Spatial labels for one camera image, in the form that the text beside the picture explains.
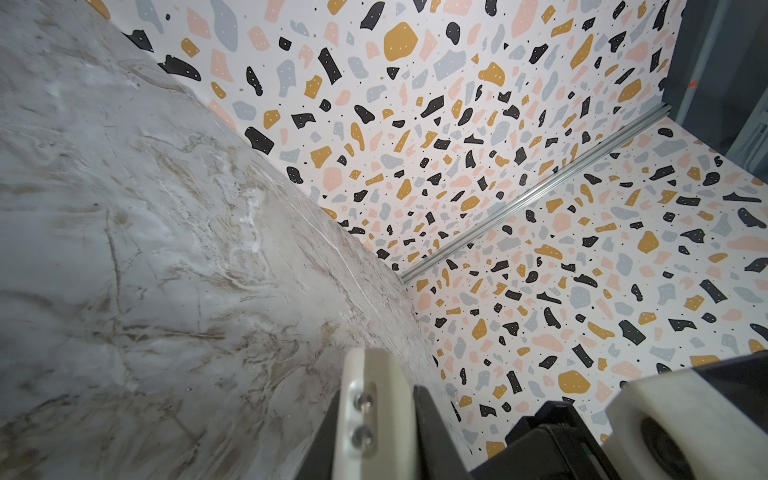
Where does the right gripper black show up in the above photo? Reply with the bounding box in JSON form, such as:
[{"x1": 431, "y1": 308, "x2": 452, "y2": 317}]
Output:
[{"x1": 470, "y1": 401, "x2": 620, "y2": 480}]

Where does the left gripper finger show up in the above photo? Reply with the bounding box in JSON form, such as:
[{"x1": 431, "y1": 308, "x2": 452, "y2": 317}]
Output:
[{"x1": 331, "y1": 348, "x2": 420, "y2": 479}]

